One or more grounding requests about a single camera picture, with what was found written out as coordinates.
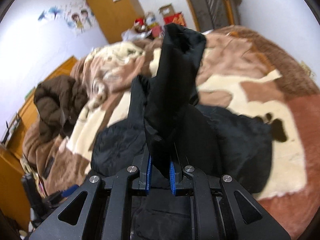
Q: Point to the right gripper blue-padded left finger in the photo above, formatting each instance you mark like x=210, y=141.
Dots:
x=143, y=162

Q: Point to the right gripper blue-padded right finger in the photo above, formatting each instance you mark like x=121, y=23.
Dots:
x=179, y=183

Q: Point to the black puffer jacket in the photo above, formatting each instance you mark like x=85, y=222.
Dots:
x=229, y=155

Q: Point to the dark brown puffer jacket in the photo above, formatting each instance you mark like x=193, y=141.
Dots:
x=59, y=102

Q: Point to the brown and cream plush blanket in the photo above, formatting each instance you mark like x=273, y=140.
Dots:
x=240, y=71

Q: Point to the red gift box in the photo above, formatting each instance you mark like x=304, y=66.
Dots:
x=177, y=18

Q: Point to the cardboard box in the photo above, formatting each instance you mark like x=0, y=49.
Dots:
x=167, y=10

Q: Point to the wooden framed door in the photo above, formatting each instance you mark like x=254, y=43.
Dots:
x=214, y=14

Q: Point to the cartoon wall stickers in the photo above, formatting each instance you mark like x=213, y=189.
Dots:
x=76, y=14

